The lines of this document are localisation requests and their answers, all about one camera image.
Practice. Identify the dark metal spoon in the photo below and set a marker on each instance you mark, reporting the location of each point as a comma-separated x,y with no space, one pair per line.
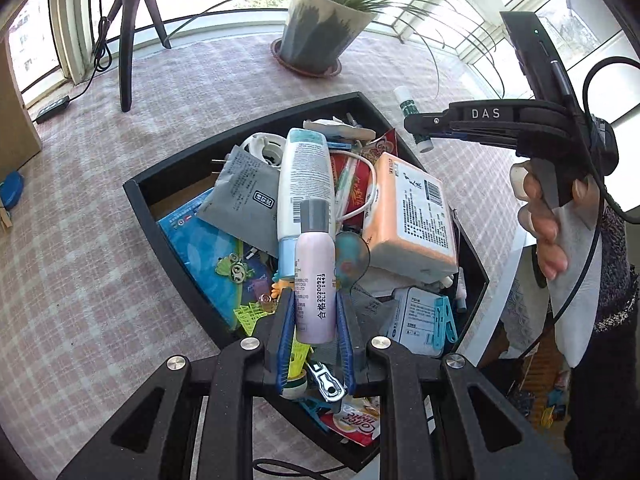
352,259

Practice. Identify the pink plaid tablecloth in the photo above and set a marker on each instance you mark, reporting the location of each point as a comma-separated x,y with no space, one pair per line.
87,312

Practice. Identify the coffee mate sachet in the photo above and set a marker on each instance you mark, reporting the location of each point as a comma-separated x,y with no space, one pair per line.
358,420

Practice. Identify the small white ointment tube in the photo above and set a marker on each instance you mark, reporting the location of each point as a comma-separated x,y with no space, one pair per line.
461,293

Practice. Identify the black tripod stand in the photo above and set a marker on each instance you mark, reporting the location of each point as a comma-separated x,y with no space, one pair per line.
129,9

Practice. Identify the white egg-shaped charger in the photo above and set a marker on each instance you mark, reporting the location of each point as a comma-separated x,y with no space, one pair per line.
267,147

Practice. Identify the white blue lotion tube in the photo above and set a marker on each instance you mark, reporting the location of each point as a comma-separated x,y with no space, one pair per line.
305,174

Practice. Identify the blue wet wipes pack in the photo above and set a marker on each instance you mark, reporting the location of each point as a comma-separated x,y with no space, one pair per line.
233,276

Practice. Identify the large upright wooden board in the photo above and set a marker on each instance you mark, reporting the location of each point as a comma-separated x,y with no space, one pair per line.
19,140

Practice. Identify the white paper bag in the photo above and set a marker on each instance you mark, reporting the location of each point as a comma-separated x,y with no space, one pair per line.
333,128

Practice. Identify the red QR code pouch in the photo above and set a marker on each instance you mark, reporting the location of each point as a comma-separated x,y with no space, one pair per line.
358,199

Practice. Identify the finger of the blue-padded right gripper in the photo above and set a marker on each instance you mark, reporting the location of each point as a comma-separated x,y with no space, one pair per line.
498,138
430,122

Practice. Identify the orange tissue pack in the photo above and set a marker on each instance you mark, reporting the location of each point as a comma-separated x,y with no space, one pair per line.
408,226

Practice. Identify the teal plastic clothespin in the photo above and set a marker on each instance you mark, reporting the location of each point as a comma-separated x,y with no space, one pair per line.
445,329

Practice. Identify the green white lip balm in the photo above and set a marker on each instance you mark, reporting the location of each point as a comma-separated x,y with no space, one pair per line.
408,108

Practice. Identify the metal eyelash curler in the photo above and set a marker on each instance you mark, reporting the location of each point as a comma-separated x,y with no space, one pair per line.
331,389

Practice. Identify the wooden clothespin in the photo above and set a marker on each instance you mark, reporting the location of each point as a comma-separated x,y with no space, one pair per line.
5,219

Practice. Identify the pink bottle grey cap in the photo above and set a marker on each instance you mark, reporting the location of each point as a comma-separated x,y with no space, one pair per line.
315,288

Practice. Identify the potted spider plant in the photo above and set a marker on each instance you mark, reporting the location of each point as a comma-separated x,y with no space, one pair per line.
316,33

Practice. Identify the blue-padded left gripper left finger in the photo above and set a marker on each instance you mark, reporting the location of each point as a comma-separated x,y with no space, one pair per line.
194,418

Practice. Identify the person's right hand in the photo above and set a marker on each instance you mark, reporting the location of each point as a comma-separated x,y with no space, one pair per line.
537,218

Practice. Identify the yellow badminton shuttlecock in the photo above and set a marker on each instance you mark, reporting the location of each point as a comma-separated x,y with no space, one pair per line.
285,356

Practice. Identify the blue round lid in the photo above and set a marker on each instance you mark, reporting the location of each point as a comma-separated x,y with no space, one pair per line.
11,189

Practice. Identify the grey sachet black circle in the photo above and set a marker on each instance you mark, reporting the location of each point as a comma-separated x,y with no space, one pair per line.
243,201

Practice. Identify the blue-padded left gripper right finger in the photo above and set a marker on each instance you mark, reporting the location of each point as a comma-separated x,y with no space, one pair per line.
440,417

